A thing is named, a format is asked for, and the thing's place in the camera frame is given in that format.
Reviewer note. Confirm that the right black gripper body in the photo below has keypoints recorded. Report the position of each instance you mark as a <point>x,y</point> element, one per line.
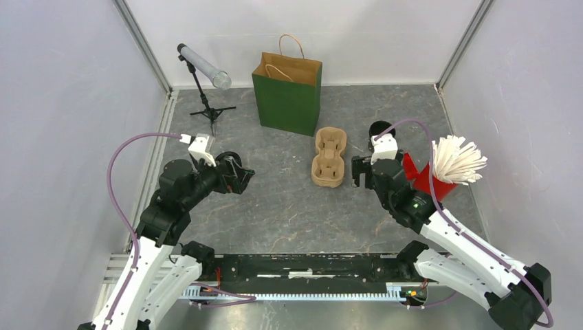
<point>361,164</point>

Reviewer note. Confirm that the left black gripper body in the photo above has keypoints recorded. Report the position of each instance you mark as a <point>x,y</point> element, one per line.
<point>223,181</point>

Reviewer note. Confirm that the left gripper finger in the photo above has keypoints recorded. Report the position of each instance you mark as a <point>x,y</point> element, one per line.
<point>241,180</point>
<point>233,164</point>

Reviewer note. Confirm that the black paper coffee cup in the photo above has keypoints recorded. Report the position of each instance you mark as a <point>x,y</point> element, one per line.
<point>377,127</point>

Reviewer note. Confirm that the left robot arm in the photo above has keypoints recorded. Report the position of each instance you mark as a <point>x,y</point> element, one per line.
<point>136,302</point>

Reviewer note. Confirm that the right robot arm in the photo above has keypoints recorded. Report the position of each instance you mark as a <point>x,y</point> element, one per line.
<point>515,295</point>

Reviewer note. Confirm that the stack of black lids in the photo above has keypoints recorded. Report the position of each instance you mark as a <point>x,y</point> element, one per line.
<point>229,155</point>

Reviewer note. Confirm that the cardboard cup carrier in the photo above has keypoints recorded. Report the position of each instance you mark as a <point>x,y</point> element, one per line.
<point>327,168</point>

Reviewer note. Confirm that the black tripod stand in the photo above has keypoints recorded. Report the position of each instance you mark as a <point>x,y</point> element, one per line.
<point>209,112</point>

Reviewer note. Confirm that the red mug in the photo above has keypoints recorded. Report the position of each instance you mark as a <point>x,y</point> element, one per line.
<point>420,180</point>

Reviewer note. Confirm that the grey tube on stand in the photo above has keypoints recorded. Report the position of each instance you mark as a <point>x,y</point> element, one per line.
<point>218,78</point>

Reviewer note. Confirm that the green paper bag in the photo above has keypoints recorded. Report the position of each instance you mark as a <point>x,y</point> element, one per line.
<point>287,92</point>

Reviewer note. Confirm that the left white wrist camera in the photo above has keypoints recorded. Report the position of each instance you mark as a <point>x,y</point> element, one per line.
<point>199,148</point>

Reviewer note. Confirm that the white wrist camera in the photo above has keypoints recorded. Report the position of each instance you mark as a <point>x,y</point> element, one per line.
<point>199,148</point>
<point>384,147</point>

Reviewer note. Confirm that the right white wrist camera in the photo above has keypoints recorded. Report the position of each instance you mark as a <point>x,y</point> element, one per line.
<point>384,147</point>

